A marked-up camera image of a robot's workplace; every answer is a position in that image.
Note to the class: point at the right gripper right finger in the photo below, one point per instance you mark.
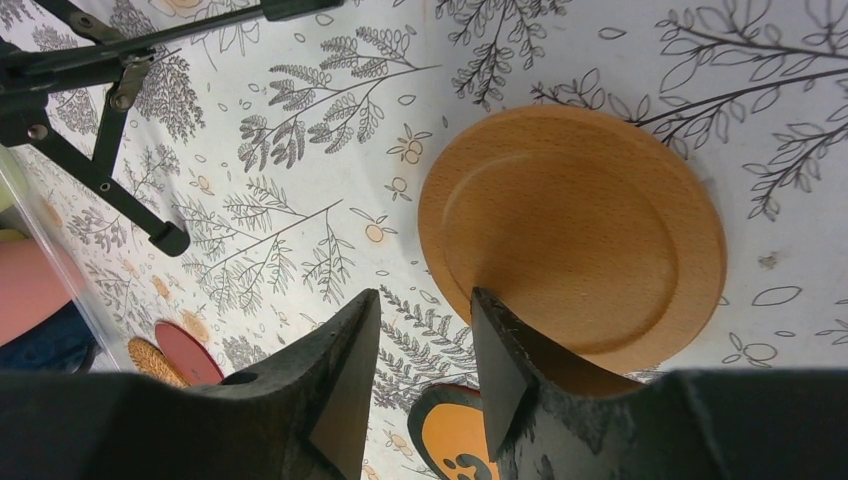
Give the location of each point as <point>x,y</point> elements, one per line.
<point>551,414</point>

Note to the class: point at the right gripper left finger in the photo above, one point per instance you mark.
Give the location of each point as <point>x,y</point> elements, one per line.
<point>301,413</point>

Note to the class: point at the orange black face coaster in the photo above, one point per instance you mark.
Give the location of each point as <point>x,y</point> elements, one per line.
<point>446,426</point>

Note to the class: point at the red round coaster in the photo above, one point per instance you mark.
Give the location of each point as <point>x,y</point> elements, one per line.
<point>189,357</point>

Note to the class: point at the woven rattan coaster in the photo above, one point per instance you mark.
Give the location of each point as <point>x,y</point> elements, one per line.
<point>151,361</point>

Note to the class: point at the light wooden round coaster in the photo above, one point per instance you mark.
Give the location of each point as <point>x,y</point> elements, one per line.
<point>587,228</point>

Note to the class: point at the dark blue mug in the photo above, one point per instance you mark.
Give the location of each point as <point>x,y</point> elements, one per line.
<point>62,343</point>

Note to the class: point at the floral table mat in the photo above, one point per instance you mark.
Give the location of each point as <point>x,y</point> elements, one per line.
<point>244,169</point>

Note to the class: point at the clear plastic tray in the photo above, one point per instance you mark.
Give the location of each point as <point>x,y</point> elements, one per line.
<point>23,218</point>

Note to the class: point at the pink mug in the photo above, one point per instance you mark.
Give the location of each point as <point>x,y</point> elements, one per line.
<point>34,285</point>

